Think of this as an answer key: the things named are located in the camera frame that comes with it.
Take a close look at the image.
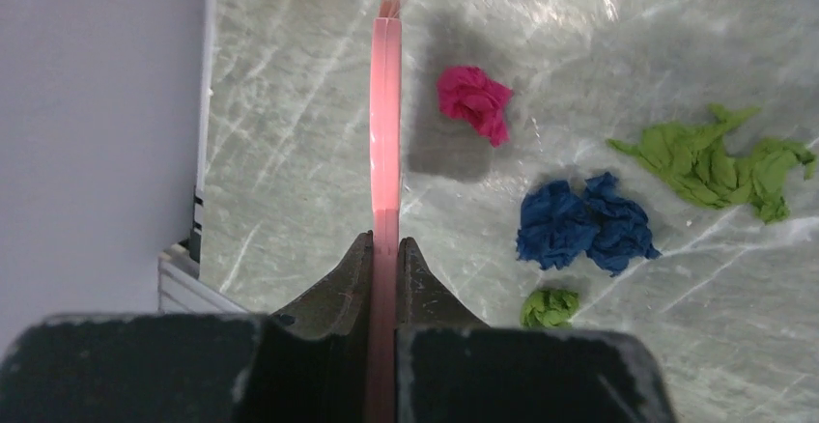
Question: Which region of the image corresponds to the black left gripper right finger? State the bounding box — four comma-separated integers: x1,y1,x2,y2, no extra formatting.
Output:
396,238,677,422

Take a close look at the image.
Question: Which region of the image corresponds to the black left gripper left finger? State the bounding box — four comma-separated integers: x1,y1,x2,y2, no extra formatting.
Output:
1,233,373,422

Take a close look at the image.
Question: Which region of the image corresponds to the dark blue scrap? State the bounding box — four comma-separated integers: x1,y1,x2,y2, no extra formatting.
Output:
516,172,662,277

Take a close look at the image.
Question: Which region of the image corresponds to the pink hand brush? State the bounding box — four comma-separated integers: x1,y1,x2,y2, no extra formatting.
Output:
364,0,402,423

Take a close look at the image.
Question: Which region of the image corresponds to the small green paper scrap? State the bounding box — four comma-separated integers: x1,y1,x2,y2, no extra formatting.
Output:
520,288,579,329

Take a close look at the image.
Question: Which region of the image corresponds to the small magenta paper scrap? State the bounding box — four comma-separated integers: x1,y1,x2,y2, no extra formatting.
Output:
437,66,514,148

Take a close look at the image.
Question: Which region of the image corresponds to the aluminium frame rail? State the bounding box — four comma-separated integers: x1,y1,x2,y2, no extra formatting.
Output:
157,0,244,314

